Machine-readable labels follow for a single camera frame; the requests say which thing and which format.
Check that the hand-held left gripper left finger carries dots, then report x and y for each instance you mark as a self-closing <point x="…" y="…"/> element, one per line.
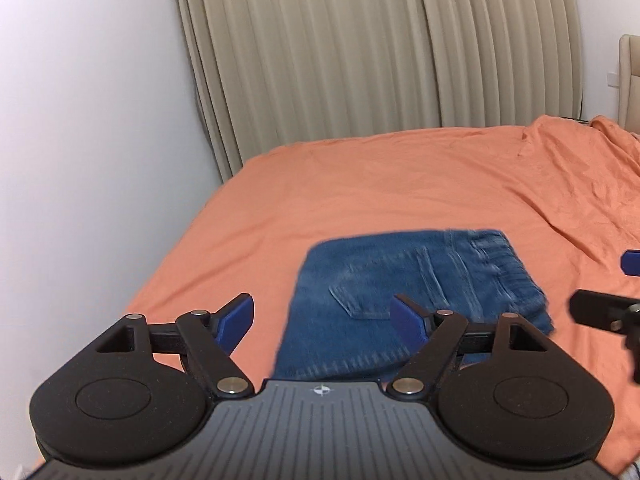
<point x="239" y="317"/>

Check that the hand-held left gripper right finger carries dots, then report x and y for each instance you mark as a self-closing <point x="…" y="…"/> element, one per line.
<point x="406" y="317"/>

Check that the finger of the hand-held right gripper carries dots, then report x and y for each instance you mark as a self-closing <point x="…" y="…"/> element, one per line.
<point x="595" y="307"/>
<point x="631" y="262"/>

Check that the blue denim pants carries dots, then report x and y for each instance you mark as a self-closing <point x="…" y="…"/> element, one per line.
<point x="360" y="280"/>

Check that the orange bed sheet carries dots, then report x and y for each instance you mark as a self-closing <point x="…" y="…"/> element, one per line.
<point x="350" y="185"/>

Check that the beige padded headboard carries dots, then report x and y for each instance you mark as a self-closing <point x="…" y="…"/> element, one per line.
<point x="631" y="85"/>

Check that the beige pleated curtain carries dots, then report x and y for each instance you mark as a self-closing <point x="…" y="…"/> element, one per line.
<point x="350" y="50"/>

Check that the white wall switch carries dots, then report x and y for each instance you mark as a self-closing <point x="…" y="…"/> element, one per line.
<point x="613" y="78"/>

